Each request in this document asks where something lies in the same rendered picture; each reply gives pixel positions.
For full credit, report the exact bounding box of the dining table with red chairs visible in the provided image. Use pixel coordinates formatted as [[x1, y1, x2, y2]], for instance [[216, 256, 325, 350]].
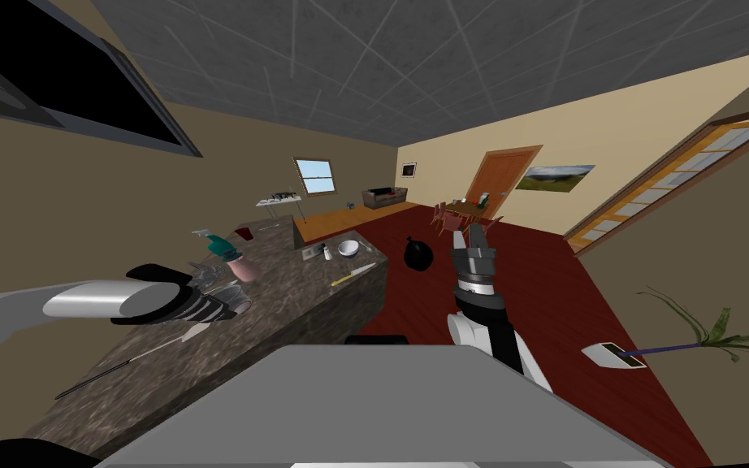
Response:
[[430, 197, 505, 239]]

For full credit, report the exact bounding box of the brown sofa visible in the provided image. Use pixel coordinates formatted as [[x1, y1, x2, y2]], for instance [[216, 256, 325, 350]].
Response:
[[361, 186, 409, 210]]

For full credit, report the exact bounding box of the black garbage bag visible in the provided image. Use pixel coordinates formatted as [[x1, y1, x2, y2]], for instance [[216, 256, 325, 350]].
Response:
[[403, 236, 435, 271]]

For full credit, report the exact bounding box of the green plant in white pot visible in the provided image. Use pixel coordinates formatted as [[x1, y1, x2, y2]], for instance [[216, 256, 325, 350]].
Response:
[[580, 285, 749, 372]]

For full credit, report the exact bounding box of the pink teal spray bottle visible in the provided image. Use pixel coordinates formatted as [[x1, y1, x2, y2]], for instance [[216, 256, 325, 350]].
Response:
[[191, 227, 260, 284]]

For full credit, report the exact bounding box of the yellow handled knife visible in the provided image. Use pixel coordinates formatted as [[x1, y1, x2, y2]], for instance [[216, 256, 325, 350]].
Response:
[[330, 262, 379, 288]]

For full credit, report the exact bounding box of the white side table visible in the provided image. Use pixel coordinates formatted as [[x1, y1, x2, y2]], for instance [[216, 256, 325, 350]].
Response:
[[255, 188, 304, 220]]

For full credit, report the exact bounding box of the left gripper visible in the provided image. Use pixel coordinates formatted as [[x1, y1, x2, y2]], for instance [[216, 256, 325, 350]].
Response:
[[210, 283, 253, 317]]

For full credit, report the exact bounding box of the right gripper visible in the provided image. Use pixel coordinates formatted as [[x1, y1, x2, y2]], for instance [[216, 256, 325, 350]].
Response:
[[449, 223, 499, 281]]

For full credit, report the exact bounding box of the brown wooden door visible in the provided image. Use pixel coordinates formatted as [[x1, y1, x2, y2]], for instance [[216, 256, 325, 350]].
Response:
[[464, 145, 544, 210]]

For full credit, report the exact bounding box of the green landscape painting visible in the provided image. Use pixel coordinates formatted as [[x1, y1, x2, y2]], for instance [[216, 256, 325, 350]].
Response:
[[514, 163, 597, 194]]

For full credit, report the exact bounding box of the black wall screen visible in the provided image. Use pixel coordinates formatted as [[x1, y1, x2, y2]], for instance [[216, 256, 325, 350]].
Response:
[[0, 0, 204, 158]]

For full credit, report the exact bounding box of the small blue window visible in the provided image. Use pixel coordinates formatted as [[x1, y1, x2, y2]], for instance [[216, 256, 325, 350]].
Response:
[[292, 156, 340, 197]]

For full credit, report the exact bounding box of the large wood framed window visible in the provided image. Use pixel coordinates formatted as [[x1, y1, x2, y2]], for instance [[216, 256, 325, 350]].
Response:
[[562, 102, 749, 256]]

